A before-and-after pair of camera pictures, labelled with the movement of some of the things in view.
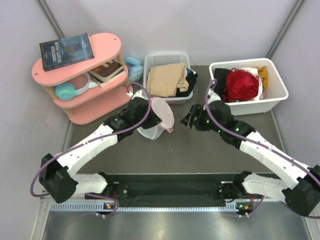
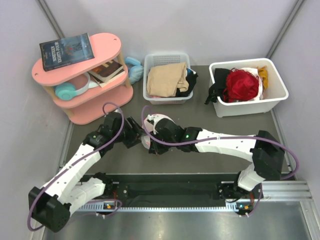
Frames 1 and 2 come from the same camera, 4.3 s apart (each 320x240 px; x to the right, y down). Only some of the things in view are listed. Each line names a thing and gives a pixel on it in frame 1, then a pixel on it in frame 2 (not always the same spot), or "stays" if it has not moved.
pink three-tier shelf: x=88 y=91 stays
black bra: x=221 y=74 stays
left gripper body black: x=149 y=121 to x=130 y=135
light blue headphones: x=136 y=71 stays
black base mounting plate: x=165 y=190 stays
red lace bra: x=240 y=85 stays
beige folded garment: x=166 y=80 stays
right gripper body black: x=204 y=122 to x=160 y=148
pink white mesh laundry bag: x=166 y=113 to x=146 y=139
